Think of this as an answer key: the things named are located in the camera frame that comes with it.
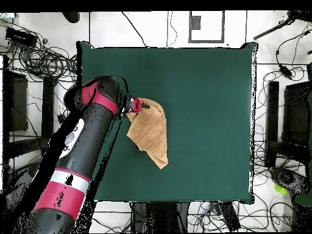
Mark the black tripod leg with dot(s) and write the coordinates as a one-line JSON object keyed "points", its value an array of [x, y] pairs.
{"points": [[270, 31]]}

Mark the black electronics box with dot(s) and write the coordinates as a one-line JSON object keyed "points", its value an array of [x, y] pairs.
{"points": [[20, 36]]}

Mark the black power adapter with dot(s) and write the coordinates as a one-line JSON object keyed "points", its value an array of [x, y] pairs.
{"points": [[285, 71]]}

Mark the black handheld device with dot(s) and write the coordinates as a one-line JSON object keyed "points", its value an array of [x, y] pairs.
{"points": [[287, 180]]}

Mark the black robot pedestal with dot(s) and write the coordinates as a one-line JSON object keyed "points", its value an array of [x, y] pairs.
{"points": [[165, 217]]}

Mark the dark green table cloth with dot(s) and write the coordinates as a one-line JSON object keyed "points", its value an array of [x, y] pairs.
{"points": [[207, 121]]}

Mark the black metal stand frame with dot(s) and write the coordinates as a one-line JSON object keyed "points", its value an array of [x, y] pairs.
{"points": [[273, 109], [47, 109]]}

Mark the long black power strip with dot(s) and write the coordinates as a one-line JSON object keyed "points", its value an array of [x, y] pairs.
{"points": [[229, 217]]}

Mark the tan terry towel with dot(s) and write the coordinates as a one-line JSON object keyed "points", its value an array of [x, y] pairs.
{"points": [[151, 131]]}

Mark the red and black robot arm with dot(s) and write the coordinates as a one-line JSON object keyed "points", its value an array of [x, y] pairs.
{"points": [[85, 136]]}

